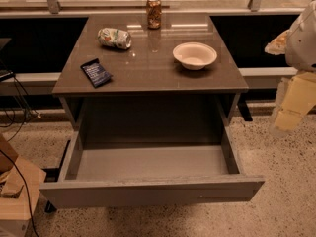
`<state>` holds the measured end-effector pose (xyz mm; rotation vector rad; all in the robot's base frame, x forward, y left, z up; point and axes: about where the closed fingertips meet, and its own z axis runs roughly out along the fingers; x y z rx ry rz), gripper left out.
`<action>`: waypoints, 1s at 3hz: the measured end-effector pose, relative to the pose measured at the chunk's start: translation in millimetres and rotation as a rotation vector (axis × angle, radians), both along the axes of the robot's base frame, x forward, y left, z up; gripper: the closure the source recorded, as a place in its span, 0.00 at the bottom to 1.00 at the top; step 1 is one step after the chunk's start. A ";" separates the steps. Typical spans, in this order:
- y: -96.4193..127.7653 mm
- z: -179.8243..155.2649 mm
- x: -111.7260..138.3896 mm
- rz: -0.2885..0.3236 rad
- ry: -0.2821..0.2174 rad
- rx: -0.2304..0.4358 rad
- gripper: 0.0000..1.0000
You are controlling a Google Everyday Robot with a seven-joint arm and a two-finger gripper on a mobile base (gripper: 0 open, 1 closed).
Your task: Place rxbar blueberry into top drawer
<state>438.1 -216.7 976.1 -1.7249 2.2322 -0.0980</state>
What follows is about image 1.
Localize cardboard box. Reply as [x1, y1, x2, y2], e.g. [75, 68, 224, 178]
[0, 135, 46, 237]

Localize upright orange soda can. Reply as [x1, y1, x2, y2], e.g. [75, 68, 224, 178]
[146, 0, 162, 29]

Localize dark blue rxbar wrapper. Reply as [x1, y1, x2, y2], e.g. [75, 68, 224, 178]
[80, 58, 113, 88]

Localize black cables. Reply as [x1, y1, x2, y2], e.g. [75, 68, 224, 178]
[0, 59, 42, 237]

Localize white paper bowl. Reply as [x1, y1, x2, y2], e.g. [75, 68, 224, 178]
[173, 42, 217, 70]

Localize open grey top drawer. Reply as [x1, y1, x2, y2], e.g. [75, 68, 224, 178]
[39, 96, 266, 210]

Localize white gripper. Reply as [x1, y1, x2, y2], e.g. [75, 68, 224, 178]
[265, 0, 316, 136]

